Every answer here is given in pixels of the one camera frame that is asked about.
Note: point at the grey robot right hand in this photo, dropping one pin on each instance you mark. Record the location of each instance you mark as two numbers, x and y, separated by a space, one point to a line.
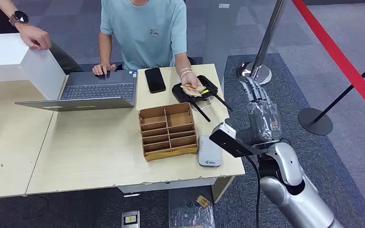
262 121

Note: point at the person's left hand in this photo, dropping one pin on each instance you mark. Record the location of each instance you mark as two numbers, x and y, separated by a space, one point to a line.
192 80

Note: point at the person's right hand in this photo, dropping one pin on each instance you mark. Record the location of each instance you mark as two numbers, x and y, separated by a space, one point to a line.
102 67

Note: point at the person's hand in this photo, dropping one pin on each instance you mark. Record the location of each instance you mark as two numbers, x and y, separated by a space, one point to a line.
34 37

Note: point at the ID card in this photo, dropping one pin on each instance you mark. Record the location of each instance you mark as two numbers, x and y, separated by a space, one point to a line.
193 90

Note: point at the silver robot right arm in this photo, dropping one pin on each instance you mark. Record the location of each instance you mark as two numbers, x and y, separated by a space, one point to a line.
295 195

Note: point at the person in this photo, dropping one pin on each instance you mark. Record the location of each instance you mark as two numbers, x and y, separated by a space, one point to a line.
144 31
3 9

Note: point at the white card reader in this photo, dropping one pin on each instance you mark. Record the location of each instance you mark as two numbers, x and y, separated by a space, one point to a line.
209 155

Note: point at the black remote controller with antennas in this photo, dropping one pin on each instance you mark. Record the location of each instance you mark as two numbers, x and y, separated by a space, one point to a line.
185 97

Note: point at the grey laptop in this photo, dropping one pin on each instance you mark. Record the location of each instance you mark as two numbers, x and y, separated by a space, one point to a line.
100 91

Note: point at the dark wristwatch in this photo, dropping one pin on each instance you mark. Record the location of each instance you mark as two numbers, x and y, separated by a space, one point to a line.
19 17

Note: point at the white box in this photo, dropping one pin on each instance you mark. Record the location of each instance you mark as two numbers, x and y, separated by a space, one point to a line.
6 53

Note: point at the black smartphone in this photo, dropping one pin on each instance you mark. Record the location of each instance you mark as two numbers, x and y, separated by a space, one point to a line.
154 80

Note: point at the grey upright panel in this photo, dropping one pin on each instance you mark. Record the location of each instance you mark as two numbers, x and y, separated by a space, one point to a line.
220 31

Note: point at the wooden compartment organizer box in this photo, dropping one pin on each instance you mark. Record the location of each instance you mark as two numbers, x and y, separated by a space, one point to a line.
168 132

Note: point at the white panel label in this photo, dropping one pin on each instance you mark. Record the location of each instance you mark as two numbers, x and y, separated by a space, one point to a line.
223 5

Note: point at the small brown floor item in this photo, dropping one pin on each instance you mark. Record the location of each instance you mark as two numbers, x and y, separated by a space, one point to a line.
203 201

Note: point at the red barrier belt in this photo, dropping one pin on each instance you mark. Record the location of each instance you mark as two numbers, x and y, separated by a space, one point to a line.
327 41

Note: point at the plastic covered floor panel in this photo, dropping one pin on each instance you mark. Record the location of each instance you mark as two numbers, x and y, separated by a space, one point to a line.
188 214

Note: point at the floor socket box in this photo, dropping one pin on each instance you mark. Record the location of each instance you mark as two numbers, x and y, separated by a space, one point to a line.
130 219

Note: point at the chrome post with black base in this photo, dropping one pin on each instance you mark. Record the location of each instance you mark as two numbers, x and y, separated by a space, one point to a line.
192 60

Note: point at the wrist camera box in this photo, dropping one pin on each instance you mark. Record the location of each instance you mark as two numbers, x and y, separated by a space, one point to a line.
229 143

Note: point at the black stanchion post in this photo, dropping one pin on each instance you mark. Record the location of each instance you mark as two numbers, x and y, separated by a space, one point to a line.
314 122

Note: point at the chrome stanchion post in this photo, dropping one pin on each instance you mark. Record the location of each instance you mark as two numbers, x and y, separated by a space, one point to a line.
269 31

